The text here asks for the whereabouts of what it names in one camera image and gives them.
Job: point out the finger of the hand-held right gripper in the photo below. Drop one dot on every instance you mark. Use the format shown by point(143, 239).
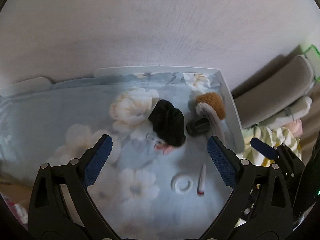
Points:
point(262, 147)
point(250, 205)

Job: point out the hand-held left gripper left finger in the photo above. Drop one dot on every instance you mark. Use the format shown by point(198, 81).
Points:
point(98, 157)

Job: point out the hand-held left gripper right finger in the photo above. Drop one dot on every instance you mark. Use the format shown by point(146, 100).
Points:
point(222, 162)

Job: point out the white pen with red end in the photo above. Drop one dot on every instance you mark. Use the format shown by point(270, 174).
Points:
point(201, 180)

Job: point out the pink cloth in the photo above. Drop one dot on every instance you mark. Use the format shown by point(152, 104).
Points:
point(296, 128)

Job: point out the dark grey cylindrical item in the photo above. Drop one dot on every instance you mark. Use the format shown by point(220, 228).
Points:
point(197, 127)

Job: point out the white rimmed bed table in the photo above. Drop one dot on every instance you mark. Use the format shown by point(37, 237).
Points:
point(232, 110)

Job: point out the brown and grey furry item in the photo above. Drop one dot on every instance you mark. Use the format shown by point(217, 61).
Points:
point(212, 107)

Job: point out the light blue floral blanket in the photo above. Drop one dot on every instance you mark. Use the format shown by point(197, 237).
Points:
point(62, 110)

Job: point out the green box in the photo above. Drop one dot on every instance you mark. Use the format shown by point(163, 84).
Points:
point(312, 51)

